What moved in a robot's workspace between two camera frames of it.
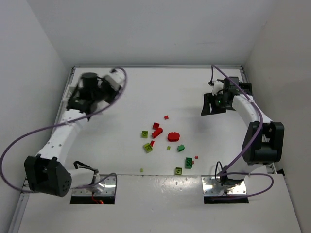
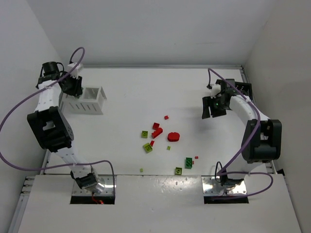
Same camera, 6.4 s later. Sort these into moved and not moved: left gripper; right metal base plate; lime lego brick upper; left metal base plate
Moved: left gripper
Not moved: left metal base plate; right metal base plate; lime lego brick upper
